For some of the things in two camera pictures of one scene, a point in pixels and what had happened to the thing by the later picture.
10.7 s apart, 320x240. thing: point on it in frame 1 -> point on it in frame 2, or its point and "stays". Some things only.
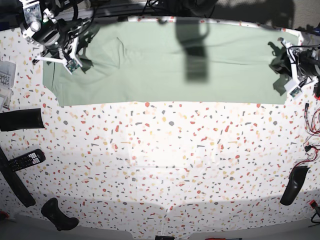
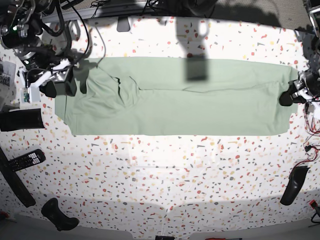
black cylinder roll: (22, 119) stays
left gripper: (53, 35) -> (44, 59)
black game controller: (52, 211) stays
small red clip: (313, 203) stays
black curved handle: (296, 179) stays
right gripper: (309, 60) -> (308, 79)
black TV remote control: (34, 157) stays
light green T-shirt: (174, 61) -> (179, 97)
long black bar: (18, 184) stays
